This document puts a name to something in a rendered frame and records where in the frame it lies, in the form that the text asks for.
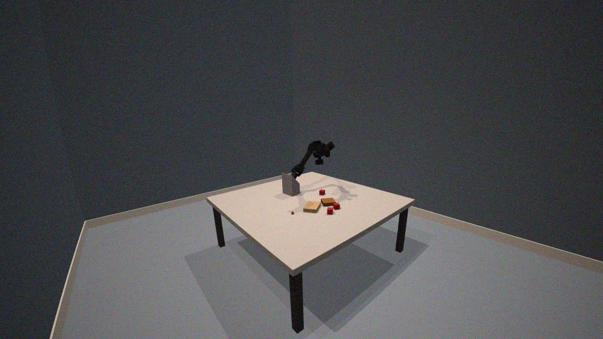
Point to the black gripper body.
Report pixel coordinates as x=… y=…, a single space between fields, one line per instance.
x=319 y=161

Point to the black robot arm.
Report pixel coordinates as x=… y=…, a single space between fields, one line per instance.
x=298 y=169

